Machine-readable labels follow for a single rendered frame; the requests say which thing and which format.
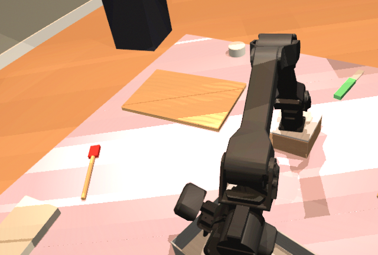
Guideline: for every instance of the short cream cylinder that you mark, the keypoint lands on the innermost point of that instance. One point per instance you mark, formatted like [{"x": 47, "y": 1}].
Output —
[{"x": 237, "y": 49}]

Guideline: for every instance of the red spatula with wooden handle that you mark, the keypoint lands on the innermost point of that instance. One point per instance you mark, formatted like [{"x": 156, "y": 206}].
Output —
[{"x": 93, "y": 153}]

